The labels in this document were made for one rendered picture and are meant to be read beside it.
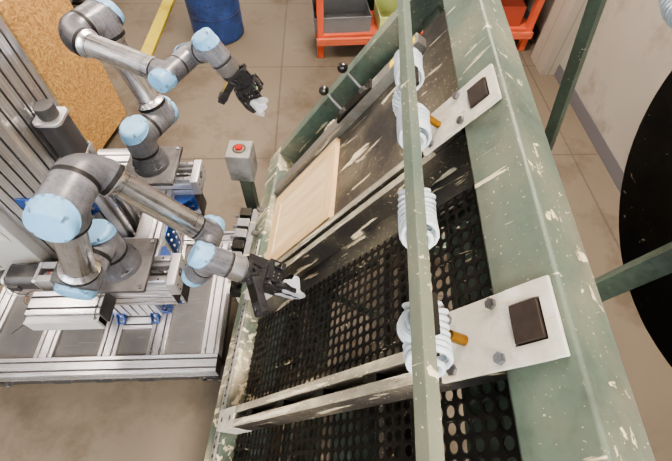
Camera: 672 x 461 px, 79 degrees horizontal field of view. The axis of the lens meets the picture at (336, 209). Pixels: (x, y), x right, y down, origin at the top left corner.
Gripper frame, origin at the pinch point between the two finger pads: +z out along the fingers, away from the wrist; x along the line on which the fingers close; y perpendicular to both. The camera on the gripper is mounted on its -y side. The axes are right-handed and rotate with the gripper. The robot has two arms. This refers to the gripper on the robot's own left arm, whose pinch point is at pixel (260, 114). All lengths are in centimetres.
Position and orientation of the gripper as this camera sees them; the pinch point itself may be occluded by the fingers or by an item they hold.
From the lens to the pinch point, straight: 160.9
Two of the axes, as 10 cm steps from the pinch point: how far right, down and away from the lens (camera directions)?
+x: -0.1, -8.1, 5.9
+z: 4.6, 5.2, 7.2
